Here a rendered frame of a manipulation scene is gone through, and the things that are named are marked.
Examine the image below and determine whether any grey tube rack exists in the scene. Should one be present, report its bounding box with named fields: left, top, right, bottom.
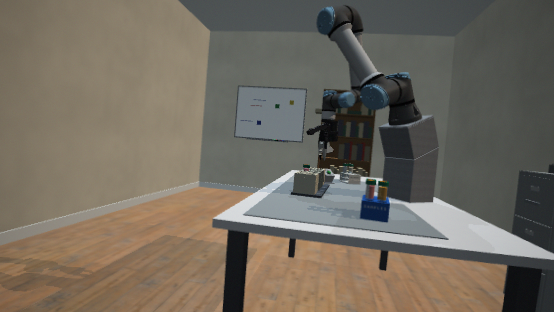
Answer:
left=339, top=172, right=361, bottom=184

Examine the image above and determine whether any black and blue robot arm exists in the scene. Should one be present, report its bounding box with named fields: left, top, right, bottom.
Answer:
left=317, top=5, right=422, bottom=126

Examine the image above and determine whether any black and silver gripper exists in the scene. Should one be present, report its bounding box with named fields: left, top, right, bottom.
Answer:
left=318, top=119, right=338, bottom=161

